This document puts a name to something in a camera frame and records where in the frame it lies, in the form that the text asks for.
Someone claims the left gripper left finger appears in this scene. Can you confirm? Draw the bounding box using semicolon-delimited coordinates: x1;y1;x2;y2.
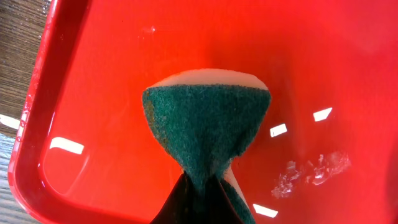
150;172;202;224

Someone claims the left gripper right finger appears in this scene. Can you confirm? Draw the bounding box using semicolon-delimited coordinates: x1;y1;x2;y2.
202;175;243;224

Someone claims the green scouring sponge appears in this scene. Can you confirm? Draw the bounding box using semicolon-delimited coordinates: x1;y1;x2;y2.
142;68;271;223

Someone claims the red plastic tray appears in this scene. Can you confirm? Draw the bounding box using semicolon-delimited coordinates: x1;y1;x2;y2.
8;1;397;223

